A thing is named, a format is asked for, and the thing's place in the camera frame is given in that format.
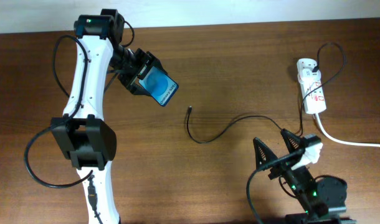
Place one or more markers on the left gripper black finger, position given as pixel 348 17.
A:
pixel 155 62
pixel 136 89

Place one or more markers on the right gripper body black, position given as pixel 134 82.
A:
pixel 283 166

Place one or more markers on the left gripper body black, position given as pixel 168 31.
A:
pixel 139 60

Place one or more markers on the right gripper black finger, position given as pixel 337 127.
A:
pixel 264 157
pixel 293 142

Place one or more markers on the blue screen Galaxy smartphone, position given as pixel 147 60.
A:
pixel 159 85

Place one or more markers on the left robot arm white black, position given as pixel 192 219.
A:
pixel 82 133

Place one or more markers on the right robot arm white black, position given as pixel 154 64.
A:
pixel 322 198

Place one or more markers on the white charger adapter plug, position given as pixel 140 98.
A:
pixel 306 75

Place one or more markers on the white power strip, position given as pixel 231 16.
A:
pixel 314 99

